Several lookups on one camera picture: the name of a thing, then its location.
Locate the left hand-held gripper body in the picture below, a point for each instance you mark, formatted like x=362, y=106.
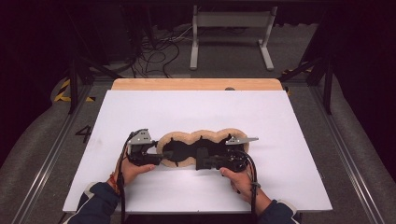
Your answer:
x=141, y=138

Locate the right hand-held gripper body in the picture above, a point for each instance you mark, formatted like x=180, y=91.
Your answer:
x=238, y=157

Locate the person's right hand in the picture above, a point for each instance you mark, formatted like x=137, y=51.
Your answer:
x=241, y=183

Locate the person's left hand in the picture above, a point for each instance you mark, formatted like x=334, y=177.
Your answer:
x=130, y=172

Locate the white board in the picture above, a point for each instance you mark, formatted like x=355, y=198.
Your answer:
x=193, y=109

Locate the wooden table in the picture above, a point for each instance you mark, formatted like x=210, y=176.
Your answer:
x=186, y=84

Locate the black metal stand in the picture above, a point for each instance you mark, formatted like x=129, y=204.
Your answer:
x=327, y=84
x=74, y=84

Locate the white metal stand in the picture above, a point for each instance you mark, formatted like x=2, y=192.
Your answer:
x=232, y=20

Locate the metal floor rail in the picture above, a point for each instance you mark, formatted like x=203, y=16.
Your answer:
x=345, y=155
x=49, y=155

